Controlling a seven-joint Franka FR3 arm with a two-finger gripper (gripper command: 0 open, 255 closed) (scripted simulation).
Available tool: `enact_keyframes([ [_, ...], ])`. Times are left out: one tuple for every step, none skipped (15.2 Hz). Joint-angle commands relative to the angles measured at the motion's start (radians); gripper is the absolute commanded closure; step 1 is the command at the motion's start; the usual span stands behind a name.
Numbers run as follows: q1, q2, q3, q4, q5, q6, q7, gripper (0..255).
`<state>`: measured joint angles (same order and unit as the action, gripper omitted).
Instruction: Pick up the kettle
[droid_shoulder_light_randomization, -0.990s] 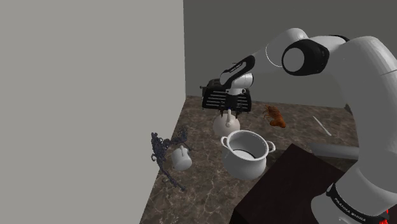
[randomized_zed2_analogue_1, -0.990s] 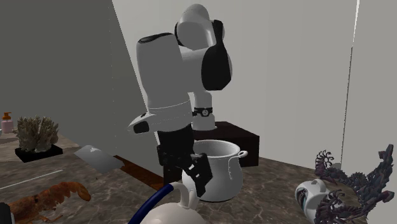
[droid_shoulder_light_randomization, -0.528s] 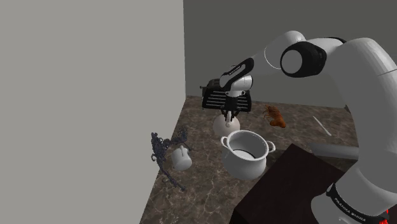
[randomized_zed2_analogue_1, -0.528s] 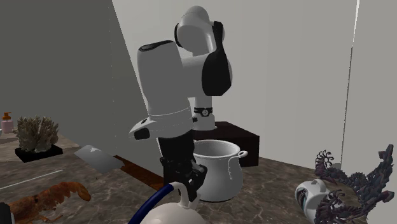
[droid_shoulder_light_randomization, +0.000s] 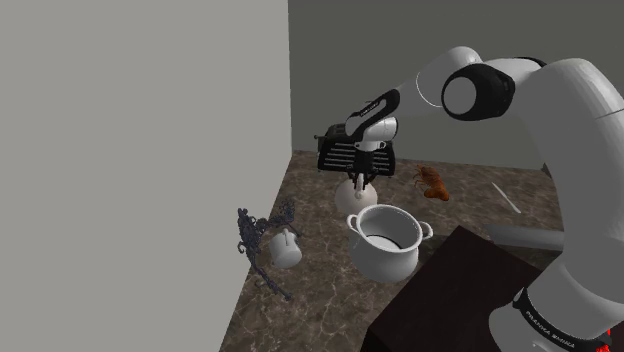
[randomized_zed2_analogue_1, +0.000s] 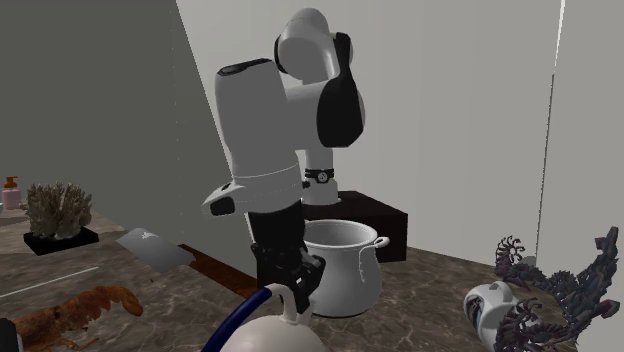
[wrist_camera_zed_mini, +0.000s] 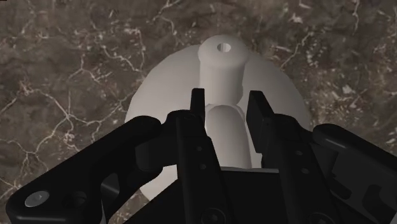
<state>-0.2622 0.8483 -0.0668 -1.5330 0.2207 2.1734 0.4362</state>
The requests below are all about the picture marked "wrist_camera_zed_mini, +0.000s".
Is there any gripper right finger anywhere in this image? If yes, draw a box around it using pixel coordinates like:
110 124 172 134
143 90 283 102
246 90 397 224

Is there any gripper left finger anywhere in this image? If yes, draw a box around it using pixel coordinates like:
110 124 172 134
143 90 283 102
5 88 234 224

